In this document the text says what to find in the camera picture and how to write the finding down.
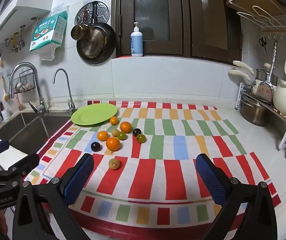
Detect orange with stem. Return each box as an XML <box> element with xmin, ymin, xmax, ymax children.
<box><xmin>106</xmin><ymin>137</ymin><xmax>120</xmax><ymax>151</ymax></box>

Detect beige longan fruit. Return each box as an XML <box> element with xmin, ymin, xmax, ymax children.
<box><xmin>112</xmin><ymin>129</ymin><xmax>119</xmax><ymax>137</ymax></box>

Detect white wire hanging rack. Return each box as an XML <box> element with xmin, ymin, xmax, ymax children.
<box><xmin>224</xmin><ymin>0</ymin><xmax>286</xmax><ymax>40</ymax></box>

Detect white soap dispenser bottle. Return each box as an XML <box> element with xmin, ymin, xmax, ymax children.
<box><xmin>131</xmin><ymin>22</ymin><xmax>143</xmax><ymax>57</ymax></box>

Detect white knife handle lower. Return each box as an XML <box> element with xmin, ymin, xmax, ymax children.
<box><xmin>228</xmin><ymin>69</ymin><xmax>251</xmax><ymax>82</ymax></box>

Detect steel cooking pot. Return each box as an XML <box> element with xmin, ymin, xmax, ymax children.
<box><xmin>240</xmin><ymin>94</ymin><xmax>269</xmax><ymax>127</ymax></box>

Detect black scissors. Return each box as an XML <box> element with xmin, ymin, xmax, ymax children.
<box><xmin>259</xmin><ymin>36</ymin><xmax>267</xmax><ymax>55</ymax></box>

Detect dark plum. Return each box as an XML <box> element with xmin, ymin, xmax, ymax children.
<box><xmin>90</xmin><ymin>141</ymin><xmax>102</xmax><ymax>152</ymax></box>
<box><xmin>132</xmin><ymin>128</ymin><xmax>142</xmax><ymax>137</ymax></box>

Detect green plate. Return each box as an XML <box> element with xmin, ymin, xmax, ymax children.
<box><xmin>71</xmin><ymin>103</ymin><xmax>118</xmax><ymax>126</ymax></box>

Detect slim gooseneck faucet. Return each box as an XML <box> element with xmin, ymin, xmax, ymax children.
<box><xmin>52</xmin><ymin>68</ymin><xmax>77</xmax><ymax>114</ymax></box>

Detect white knife handle upper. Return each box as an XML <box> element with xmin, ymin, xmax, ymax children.
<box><xmin>233</xmin><ymin>60</ymin><xmax>254</xmax><ymax>75</ymax></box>

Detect colourful striped tablecloth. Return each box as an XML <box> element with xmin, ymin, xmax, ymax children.
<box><xmin>26</xmin><ymin>102</ymin><xmax>281</xmax><ymax>239</ymax></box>

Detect round metal steamer rack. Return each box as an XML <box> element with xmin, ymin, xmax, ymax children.
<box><xmin>75</xmin><ymin>1</ymin><xmax>110</xmax><ymax>25</ymax></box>

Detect large chrome faucet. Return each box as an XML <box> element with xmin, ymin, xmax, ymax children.
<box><xmin>8</xmin><ymin>62</ymin><xmax>49</xmax><ymax>115</ymax></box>

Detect metal spatula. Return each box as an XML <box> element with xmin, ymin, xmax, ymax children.
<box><xmin>255</xmin><ymin>39</ymin><xmax>278</xmax><ymax>103</ymax></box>

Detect brown kiwi fruit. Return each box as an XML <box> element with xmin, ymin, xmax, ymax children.
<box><xmin>108</xmin><ymin>158</ymin><xmax>121</xmax><ymax>170</ymax></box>

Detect dark wooden window frame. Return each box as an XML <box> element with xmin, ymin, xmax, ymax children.
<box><xmin>115</xmin><ymin>0</ymin><xmax>242</xmax><ymax>64</ymax></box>

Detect white knife handle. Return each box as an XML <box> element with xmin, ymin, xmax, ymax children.
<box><xmin>233</xmin><ymin>60</ymin><xmax>254</xmax><ymax>75</ymax></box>
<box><xmin>228</xmin><ymin>69</ymin><xmax>251</xmax><ymax>82</ymax></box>

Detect teal tissue box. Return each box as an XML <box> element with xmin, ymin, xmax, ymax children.
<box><xmin>29</xmin><ymin>10</ymin><xmax>67</xmax><ymax>53</ymax></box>

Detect black frying pan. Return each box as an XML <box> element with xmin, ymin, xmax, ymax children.
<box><xmin>76</xmin><ymin>1</ymin><xmax>116</xmax><ymax>64</ymax></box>

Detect large orange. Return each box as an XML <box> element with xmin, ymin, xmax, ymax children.
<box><xmin>120</xmin><ymin>121</ymin><xmax>133</xmax><ymax>133</ymax></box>

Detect small orange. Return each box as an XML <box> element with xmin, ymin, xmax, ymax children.
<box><xmin>97</xmin><ymin>131</ymin><xmax>109</xmax><ymax>141</ymax></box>
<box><xmin>109</xmin><ymin>116</ymin><xmax>119</xmax><ymax>125</ymax></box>

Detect small brass pot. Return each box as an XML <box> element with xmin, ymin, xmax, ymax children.
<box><xmin>71</xmin><ymin>10</ymin><xmax>90</xmax><ymax>41</ymax></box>

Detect wire sponge basket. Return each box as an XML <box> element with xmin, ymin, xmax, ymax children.
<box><xmin>12</xmin><ymin>70</ymin><xmax>36</xmax><ymax>94</ymax></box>

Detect white small cup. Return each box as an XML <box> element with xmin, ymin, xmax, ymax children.
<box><xmin>1</xmin><ymin>108</ymin><xmax>12</xmax><ymax>120</ymax></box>

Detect green grape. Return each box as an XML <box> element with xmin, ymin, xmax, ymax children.
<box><xmin>117</xmin><ymin>131</ymin><xmax>127</xmax><ymax>140</ymax></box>
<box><xmin>136</xmin><ymin>134</ymin><xmax>146</xmax><ymax>144</ymax></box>

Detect stainless steel sink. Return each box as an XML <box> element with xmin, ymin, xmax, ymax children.
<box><xmin>0</xmin><ymin>113</ymin><xmax>71</xmax><ymax>154</ymax></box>

